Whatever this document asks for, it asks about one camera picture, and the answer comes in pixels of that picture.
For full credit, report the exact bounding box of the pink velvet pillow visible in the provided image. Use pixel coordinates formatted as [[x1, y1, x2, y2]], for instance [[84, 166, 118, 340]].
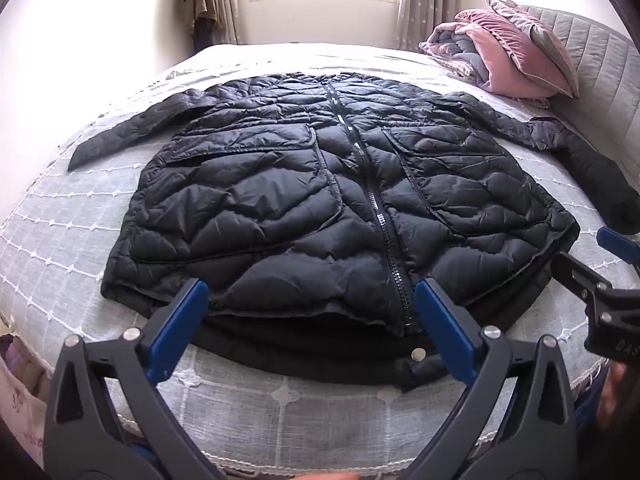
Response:
[[454, 8, 558, 101]]

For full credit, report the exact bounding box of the grey velvet pillow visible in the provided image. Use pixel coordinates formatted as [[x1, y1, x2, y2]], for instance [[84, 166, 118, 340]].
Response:
[[481, 0, 581, 99]]

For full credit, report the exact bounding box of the bed with white grid bedspread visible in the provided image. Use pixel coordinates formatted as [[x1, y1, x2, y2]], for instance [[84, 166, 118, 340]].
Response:
[[0, 42, 640, 471]]

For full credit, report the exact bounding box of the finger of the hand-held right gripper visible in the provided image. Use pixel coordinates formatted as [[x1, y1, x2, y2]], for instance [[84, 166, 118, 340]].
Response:
[[596, 227, 640, 263], [551, 251, 613, 307]]

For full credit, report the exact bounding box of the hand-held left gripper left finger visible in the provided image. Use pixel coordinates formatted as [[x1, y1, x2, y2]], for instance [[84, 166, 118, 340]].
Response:
[[44, 278, 222, 480]]

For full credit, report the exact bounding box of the grey quilted headboard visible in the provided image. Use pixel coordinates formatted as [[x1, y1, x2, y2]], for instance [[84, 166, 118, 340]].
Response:
[[515, 5, 640, 186]]

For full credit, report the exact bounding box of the person's right forearm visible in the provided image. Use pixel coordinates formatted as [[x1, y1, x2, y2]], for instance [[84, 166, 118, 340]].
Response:
[[574, 360, 640, 463]]

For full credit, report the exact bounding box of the folded pink grey quilt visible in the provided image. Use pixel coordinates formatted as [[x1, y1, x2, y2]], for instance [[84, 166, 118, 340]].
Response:
[[419, 22, 493, 92]]

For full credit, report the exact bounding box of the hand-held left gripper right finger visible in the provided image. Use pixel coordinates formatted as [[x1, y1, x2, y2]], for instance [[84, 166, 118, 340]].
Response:
[[399, 278, 579, 480]]

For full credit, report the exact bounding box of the black puffer jacket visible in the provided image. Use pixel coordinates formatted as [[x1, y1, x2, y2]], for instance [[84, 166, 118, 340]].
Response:
[[67, 74, 640, 393]]

